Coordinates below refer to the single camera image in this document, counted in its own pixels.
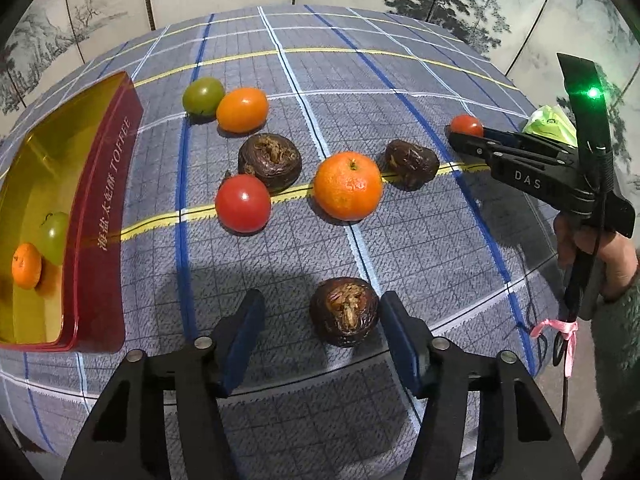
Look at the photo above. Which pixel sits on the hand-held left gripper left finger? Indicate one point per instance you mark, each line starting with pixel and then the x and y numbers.
pixel 242 340

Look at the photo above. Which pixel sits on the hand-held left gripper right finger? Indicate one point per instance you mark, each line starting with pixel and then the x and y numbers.
pixel 400 345

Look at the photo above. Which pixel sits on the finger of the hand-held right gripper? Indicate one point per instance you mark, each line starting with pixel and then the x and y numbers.
pixel 520 141
pixel 472 144

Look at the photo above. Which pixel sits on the small red cherry tomato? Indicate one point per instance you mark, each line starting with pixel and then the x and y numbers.
pixel 467 124

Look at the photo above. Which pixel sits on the brown water chestnut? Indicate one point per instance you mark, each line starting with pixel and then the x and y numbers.
pixel 344 312
pixel 412 164
pixel 270 160

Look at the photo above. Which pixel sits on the large mandarin orange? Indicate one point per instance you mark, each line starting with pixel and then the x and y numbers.
pixel 348 186

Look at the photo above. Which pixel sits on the red and gold tin box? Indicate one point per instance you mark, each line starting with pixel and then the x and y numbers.
pixel 100 240

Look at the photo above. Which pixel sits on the orange tomato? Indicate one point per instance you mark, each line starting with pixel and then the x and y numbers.
pixel 242 110

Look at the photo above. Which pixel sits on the person's right forearm green sleeve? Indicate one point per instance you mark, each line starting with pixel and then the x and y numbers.
pixel 620 360

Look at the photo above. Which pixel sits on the person's right hand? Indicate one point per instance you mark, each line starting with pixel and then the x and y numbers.
pixel 620 260

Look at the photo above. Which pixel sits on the green and white plastic bag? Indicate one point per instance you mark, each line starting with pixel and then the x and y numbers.
pixel 547 122

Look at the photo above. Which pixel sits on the pink ribbon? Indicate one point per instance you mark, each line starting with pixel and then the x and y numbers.
pixel 555 327

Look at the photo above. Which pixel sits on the black scissors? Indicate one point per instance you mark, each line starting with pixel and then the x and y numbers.
pixel 560 347

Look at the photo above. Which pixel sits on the light green tomato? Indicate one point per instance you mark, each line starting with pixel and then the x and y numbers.
pixel 54 240

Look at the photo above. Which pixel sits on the small mandarin orange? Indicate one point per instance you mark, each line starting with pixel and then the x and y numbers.
pixel 26 266

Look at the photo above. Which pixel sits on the dark green tomato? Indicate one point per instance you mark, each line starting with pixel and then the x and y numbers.
pixel 202 96

